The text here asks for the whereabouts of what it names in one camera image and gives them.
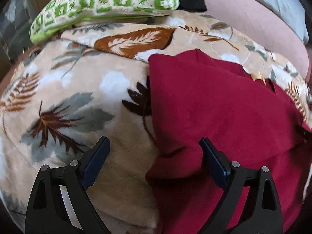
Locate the red small garment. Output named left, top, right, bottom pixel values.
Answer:
left=146, top=49, right=311, bottom=233

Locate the beige leaf-print blanket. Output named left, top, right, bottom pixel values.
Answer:
left=1, top=11, right=311, bottom=233

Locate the green white patterned pillow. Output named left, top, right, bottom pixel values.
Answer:
left=29, top=0, right=179, bottom=44

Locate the pink bedsheet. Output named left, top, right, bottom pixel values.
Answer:
left=205, top=0, right=310, bottom=80

